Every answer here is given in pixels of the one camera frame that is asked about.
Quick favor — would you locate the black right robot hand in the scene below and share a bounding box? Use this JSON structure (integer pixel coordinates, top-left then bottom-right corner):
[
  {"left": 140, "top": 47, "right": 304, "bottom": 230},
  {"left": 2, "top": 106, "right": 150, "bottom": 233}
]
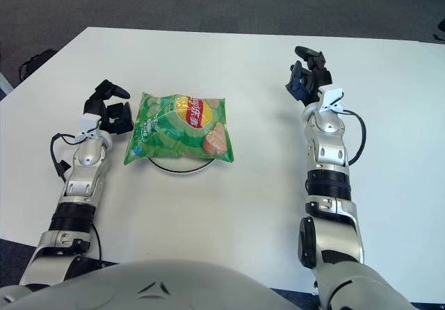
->
[{"left": 285, "top": 45, "right": 334, "bottom": 108}]

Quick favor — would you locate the black office chair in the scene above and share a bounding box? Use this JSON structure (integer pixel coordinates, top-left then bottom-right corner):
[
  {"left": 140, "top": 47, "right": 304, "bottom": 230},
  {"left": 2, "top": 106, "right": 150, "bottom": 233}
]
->
[{"left": 432, "top": 17, "right": 445, "bottom": 43}]

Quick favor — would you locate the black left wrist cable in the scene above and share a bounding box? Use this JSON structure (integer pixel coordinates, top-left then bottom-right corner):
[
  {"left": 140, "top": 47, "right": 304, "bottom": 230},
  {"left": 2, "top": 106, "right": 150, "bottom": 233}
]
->
[{"left": 50, "top": 132, "right": 80, "bottom": 185}]

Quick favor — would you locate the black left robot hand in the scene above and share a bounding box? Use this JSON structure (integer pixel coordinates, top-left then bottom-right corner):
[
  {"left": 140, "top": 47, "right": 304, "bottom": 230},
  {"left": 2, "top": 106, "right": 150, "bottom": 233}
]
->
[{"left": 83, "top": 79, "right": 135, "bottom": 136}]

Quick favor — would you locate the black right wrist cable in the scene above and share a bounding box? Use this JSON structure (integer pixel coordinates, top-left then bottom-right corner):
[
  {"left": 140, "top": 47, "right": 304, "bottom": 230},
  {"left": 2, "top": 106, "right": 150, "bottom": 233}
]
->
[{"left": 342, "top": 110, "right": 368, "bottom": 167}]

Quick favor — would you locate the black backpack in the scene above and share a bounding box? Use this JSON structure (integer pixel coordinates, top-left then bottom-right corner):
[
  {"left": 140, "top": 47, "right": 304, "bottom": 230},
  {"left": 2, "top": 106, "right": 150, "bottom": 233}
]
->
[{"left": 17, "top": 49, "right": 58, "bottom": 81}]

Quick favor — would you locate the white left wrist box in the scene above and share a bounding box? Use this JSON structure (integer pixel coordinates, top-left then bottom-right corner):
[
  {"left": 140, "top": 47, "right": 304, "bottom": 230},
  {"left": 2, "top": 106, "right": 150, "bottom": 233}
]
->
[{"left": 76, "top": 114, "right": 102, "bottom": 143}]

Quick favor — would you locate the thin black left elbow cable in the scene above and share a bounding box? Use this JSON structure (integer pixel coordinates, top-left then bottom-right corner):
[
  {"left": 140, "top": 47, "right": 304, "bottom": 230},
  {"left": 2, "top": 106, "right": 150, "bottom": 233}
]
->
[{"left": 89, "top": 222, "right": 102, "bottom": 262}]

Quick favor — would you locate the grey robot torso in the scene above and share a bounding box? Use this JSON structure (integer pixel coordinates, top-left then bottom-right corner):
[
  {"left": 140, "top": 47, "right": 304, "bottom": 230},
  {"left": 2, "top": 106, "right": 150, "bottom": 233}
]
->
[{"left": 0, "top": 259, "right": 321, "bottom": 310}]

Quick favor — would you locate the white plate black rim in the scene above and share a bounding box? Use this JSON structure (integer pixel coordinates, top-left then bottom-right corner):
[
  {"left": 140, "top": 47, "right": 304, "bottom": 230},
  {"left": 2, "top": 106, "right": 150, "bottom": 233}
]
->
[{"left": 148, "top": 155, "right": 213, "bottom": 175}]

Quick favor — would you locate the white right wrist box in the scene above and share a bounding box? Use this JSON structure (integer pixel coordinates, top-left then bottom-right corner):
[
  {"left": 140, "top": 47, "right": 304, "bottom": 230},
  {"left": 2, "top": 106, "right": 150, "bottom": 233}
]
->
[{"left": 318, "top": 88, "right": 346, "bottom": 113}]

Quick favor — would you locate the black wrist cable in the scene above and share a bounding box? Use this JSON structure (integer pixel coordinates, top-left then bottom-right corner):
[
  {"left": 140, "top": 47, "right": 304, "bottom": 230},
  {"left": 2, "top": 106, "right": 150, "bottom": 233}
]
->
[
  {"left": 342, "top": 110, "right": 368, "bottom": 167},
  {"left": 50, "top": 132, "right": 80, "bottom": 185}
]

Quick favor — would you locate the green potato chips bag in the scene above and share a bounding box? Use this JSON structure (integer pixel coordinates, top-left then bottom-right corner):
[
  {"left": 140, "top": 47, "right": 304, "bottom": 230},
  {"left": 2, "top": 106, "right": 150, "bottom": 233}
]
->
[{"left": 124, "top": 91, "right": 234, "bottom": 165}]

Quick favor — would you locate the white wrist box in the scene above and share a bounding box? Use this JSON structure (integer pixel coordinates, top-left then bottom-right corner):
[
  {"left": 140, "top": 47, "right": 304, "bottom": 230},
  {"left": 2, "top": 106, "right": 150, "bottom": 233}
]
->
[
  {"left": 318, "top": 88, "right": 346, "bottom": 113},
  {"left": 76, "top": 114, "right": 102, "bottom": 143}
]

